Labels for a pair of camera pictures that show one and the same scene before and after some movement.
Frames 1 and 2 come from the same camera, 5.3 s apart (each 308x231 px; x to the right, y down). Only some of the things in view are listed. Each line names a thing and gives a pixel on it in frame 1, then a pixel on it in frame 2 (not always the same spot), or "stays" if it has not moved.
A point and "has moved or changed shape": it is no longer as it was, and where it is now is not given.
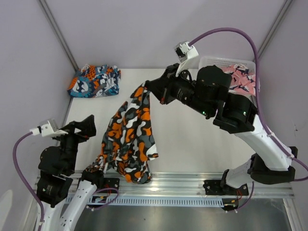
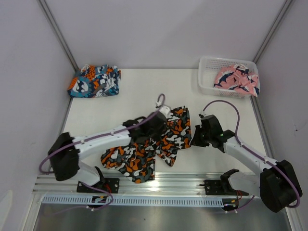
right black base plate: [213, 187] stays
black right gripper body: [178, 87] → [201, 138]
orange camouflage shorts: [127, 143] has moved or changed shape
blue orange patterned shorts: [95, 81] stays
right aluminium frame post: [274, 26] stays
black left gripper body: [70, 141] → [157, 134]
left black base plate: [111, 183] stays
